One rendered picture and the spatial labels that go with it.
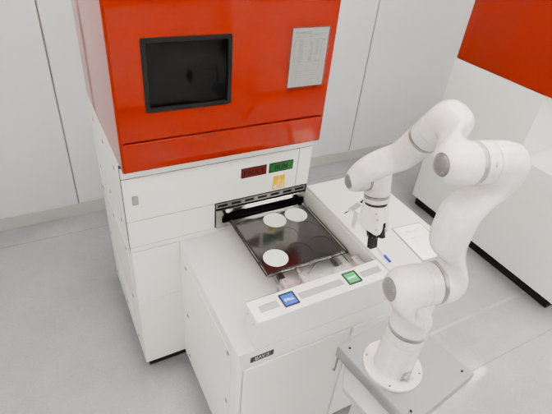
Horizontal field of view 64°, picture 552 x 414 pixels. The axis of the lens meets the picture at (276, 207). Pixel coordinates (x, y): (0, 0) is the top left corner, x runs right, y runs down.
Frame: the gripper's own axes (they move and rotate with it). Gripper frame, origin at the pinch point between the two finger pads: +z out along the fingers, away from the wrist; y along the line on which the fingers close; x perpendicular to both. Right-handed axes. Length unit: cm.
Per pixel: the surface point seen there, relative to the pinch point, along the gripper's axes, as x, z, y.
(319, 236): 1.4, 14.9, -34.1
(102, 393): -94, 98, -77
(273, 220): -12, 11, -51
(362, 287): -3.5, 16.8, 1.0
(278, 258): -21.3, 15.8, -29.3
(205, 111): -40, -41, -46
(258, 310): -42.5, 15.2, -3.3
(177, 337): -55, 78, -76
